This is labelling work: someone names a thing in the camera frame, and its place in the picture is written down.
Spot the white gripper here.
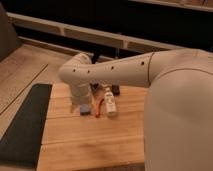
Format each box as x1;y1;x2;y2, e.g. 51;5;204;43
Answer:
69;83;92;113

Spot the black eraser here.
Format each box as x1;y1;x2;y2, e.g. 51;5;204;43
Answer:
112;85;120;96

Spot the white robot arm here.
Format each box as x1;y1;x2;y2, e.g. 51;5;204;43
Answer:
59;49;213;171

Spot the blue sponge block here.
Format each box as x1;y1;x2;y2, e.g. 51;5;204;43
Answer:
80;104;91;116

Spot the white plastic bottle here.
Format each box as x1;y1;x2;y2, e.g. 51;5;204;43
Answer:
104;88;117;116

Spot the dark green floor mat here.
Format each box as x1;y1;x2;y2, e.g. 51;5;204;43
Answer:
0;84;52;167

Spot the grey couch corner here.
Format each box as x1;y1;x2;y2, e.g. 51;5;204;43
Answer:
0;3;22;62

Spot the white wooden shelf rail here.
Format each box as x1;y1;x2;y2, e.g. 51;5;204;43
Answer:
7;12;180;58

